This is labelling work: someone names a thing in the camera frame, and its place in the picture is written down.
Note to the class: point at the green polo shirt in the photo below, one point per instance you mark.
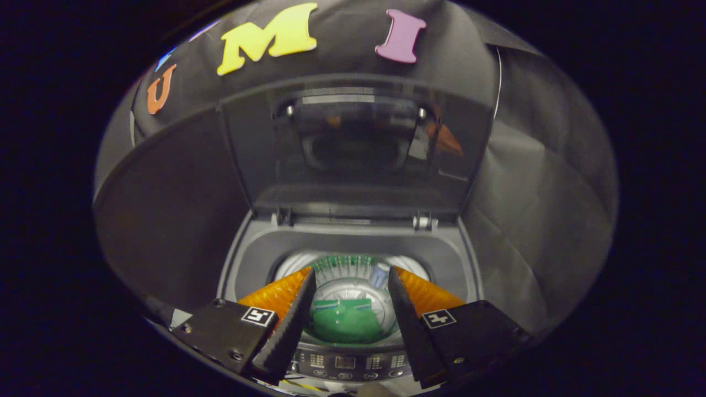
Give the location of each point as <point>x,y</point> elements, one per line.
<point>345,325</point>

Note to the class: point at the grey washing machine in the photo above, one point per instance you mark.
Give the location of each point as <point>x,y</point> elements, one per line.
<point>259,259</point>

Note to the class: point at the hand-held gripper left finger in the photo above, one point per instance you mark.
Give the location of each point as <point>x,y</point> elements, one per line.
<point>289,331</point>

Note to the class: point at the dark washing machine lid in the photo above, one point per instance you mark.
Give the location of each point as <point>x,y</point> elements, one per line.
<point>358,138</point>

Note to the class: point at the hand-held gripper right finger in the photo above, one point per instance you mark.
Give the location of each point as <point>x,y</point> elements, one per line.
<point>411,331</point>

